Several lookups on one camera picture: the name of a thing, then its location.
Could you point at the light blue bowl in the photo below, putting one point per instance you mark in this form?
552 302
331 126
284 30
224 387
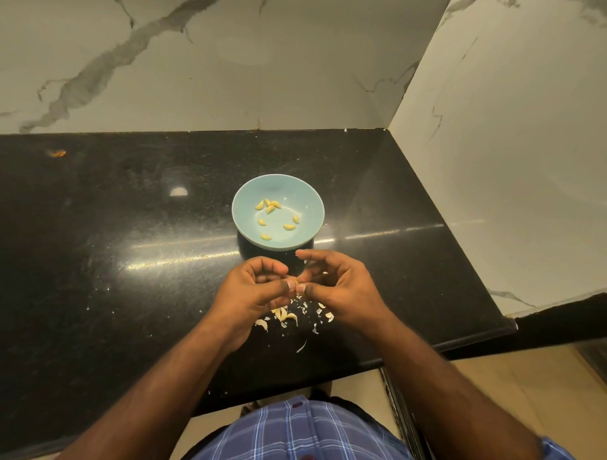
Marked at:
309 235

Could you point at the person's left foot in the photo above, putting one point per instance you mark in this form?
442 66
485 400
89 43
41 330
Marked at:
250 407

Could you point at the black cabinet trim strip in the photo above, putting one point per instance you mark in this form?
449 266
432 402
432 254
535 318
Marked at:
403 422

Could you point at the person's left hand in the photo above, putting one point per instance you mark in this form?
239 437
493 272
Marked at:
243 299

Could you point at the pile of garlic skins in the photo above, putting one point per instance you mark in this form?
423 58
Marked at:
281 313

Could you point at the person's left forearm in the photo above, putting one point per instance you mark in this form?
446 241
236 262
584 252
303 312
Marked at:
147 409

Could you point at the person's right forearm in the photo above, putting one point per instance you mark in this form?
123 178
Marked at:
455 398

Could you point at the small orange scrap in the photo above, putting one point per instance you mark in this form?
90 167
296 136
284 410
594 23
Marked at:
56 153

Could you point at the cluster of peeled garlic cloves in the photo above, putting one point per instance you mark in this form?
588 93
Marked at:
271 205

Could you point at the person's right hand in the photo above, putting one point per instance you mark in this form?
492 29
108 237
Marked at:
351 290

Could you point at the blue plaid shirt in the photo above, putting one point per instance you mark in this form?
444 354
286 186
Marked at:
303 439

